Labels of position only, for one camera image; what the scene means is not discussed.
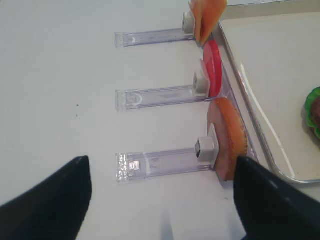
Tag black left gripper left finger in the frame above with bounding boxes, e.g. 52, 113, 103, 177
0, 155, 92, 240

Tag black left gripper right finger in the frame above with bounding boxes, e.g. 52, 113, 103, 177
233, 156, 320, 240

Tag orange cheese slice stack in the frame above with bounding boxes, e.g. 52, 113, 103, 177
189, 0, 228, 46

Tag green lettuce on tray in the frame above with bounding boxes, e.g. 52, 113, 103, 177
304, 87, 320, 139

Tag red tomato slices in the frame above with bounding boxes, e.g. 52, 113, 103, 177
202, 40, 223, 99

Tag bun slice with sesame crust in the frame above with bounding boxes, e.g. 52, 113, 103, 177
207, 97, 248, 182

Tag metal baking tray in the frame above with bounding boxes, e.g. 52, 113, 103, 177
218, 0, 320, 184

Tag clear pusher rail near bun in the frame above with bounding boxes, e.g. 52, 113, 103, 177
115, 136, 223, 183

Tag clear pusher rail near tomato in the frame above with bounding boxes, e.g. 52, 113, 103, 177
115, 85, 214, 112

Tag clear pusher rail near cheese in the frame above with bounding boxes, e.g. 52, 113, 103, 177
115, 11, 196, 48

